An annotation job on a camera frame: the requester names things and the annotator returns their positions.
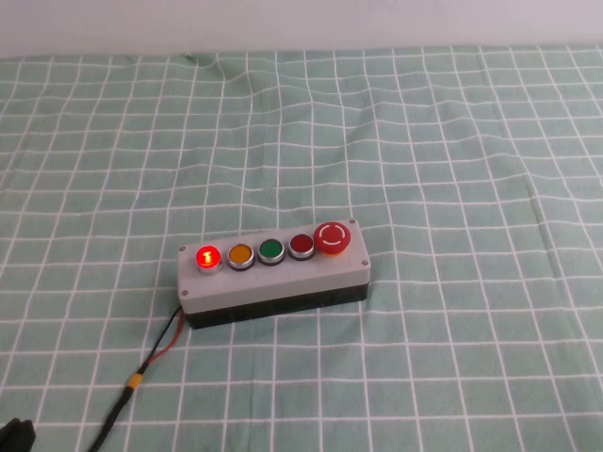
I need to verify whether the green push button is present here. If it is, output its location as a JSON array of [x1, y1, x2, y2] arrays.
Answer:
[[256, 238, 286, 267]]

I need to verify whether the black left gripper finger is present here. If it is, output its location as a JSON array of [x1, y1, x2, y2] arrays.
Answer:
[[0, 417, 22, 452], [19, 420, 37, 452]]

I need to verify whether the grey black button box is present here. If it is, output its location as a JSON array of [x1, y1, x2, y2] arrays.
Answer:
[[177, 218, 372, 331]]

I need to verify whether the dark red push button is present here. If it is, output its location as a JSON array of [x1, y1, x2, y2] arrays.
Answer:
[[287, 234, 317, 262]]

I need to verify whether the green white checked tablecloth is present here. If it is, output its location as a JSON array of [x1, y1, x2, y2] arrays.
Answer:
[[0, 44, 603, 452]]

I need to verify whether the red indicator lamp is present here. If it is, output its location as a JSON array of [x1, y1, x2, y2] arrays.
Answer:
[[195, 244, 223, 276]]

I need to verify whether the thick black cable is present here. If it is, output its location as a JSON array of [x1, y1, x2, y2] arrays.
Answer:
[[87, 385, 136, 452]]

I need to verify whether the red mushroom emergency stop button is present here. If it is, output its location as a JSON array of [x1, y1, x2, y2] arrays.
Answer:
[[313, 221, 352, 256]]

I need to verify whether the thin black wire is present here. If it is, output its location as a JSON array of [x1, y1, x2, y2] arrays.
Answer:
[[139, 305, 185, 371]]

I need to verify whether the thin red wire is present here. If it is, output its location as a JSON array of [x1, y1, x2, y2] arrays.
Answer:
[[143, 314, 186, 371]]

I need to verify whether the yellow push button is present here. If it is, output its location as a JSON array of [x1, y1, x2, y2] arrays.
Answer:
[[226, 243, 256, 273]]

